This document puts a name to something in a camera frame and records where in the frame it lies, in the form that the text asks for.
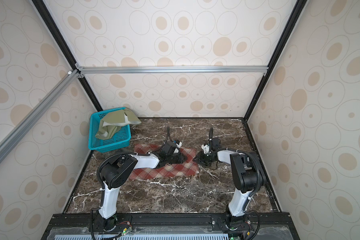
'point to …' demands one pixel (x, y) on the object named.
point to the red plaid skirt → (187, 167)
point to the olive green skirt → (109, 123)
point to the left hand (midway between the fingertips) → (191, 157)
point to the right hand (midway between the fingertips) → (196, 160)
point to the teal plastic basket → (121, 141)
